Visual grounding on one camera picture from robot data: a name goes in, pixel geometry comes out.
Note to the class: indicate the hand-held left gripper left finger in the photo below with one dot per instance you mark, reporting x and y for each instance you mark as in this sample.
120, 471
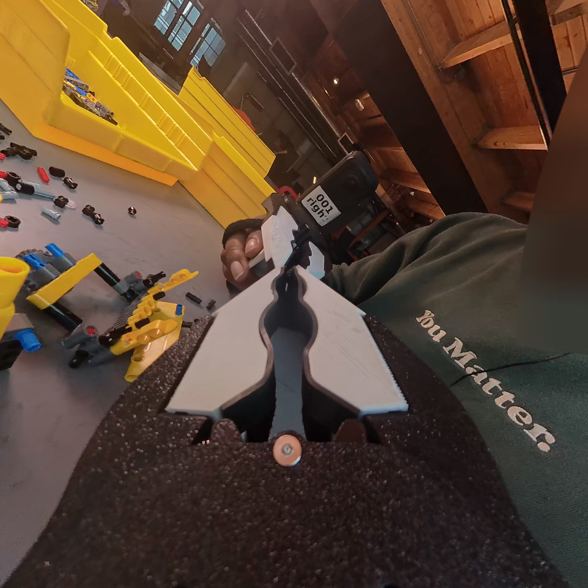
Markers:
220, 363

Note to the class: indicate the yellow lego panel with pins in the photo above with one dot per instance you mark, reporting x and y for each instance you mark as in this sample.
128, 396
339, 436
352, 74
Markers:
147, 337

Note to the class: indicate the lego axle and gear assembly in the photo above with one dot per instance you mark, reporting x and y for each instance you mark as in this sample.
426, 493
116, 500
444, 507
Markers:
64, 282

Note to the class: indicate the person's right hand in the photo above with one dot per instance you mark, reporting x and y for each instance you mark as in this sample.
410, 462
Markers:
236, 255

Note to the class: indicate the yellow lego robot body model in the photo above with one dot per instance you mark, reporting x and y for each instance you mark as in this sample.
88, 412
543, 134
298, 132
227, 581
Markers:
11, 275

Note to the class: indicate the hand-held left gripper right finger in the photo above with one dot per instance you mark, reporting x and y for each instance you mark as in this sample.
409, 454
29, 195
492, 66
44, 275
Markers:
353, 363

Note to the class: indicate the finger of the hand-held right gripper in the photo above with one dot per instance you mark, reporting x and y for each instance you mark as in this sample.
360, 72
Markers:
280, 236
313, 264

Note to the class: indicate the yellow plastic bin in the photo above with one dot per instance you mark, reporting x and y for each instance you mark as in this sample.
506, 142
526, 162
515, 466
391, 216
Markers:
27, 55
229, 151

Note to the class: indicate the pile of small lego pins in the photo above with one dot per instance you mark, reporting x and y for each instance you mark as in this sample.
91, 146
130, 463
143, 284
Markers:
57, 171

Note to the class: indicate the heap of mixed lego parts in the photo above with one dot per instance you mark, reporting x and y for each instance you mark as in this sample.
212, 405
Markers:
87, 99

